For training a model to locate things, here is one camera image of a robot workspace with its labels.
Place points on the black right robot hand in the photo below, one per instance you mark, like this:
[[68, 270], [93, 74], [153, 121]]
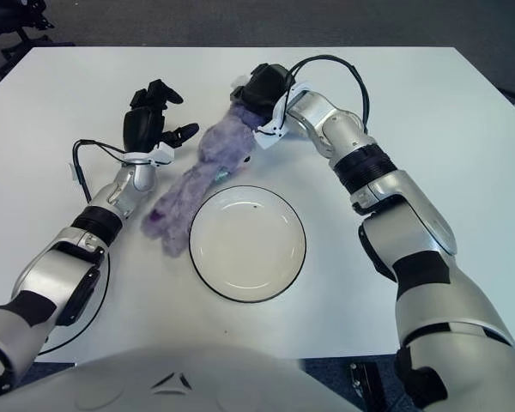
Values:
[[264, 92]]

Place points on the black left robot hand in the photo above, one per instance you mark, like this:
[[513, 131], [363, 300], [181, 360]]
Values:
[[141, 126]]

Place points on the purple plush bunny doll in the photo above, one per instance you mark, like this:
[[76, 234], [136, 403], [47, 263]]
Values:
[[223, 146]]

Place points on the white plate black rim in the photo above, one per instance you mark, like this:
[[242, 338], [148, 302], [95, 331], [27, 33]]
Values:
[[246, 244]]

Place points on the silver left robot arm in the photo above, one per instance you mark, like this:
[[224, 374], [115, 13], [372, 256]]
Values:
[[68, 262]]

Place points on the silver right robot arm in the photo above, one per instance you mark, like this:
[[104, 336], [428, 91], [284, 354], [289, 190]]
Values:
[[412, 206]]

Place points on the silver robot torso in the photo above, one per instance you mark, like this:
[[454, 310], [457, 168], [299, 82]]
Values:
[[176, 386]]

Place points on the black table bracket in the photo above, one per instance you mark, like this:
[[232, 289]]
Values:
[[365, 386]]

